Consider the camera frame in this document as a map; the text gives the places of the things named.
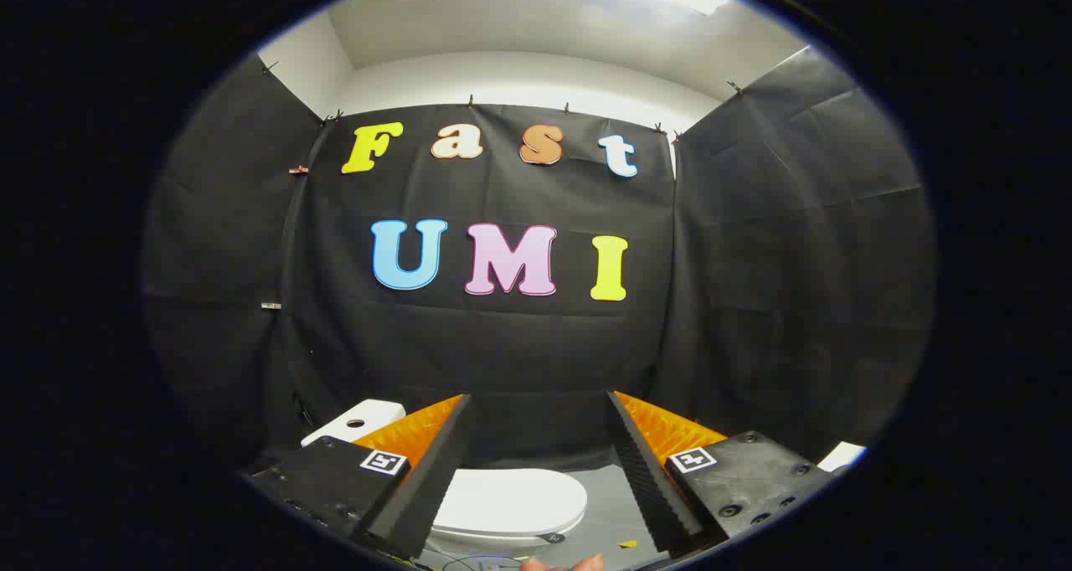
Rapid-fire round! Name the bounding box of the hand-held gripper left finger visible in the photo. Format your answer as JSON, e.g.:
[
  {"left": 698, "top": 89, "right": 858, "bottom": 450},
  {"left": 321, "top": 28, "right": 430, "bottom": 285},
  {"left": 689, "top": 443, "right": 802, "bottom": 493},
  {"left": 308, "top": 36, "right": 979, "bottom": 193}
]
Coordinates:
[{"left": 243, "top": 394, "right": 472, "bottom": 562}]

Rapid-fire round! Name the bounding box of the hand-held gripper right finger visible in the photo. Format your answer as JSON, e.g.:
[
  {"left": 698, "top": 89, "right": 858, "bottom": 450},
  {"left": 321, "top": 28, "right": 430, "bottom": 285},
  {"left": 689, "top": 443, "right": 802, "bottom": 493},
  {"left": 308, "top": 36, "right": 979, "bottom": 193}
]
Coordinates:
[{"left": 607, "top": 391, "right": 832, "bottom": 555}]

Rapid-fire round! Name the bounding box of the white toilet lid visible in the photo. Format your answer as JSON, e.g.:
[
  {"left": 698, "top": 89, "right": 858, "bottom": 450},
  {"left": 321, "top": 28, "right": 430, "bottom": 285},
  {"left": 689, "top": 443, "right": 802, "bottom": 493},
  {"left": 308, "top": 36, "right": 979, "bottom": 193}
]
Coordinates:
[{"left": 434, "top": 468, "right": 589, "bottom": 540}]

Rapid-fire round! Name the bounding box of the white ceramic toilet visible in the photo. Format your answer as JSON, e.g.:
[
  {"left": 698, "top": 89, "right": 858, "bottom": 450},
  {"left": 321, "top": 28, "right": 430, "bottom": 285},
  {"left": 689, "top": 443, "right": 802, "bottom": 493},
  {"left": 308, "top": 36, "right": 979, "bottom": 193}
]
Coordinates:
[{"left": 301, "top": 399, "right": 583, "bottom": 551}]

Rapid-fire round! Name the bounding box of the black backdrop cloth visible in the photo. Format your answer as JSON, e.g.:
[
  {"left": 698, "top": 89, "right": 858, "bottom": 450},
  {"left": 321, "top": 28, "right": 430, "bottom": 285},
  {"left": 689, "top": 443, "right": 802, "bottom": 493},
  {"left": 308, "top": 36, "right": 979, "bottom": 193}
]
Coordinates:
[{"left": 142, "top": 48, "right": 935, "bottom": 471}]

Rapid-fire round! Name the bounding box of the pale grey panel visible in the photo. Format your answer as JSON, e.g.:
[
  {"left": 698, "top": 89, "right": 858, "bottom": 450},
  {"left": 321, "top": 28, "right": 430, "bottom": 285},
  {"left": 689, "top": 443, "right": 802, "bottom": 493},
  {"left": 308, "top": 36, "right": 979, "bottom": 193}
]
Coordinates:
[{"left": 817, "top": 441, "right": 868, "bottom": 473}]

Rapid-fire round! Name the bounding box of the row of dark backdrop clips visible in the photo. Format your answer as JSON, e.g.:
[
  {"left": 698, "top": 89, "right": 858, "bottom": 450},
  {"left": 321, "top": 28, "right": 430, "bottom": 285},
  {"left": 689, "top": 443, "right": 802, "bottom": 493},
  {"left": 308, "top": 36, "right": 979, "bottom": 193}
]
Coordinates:
[{"left": 261, "top": 60, "right": 746, "bottom": 141}]

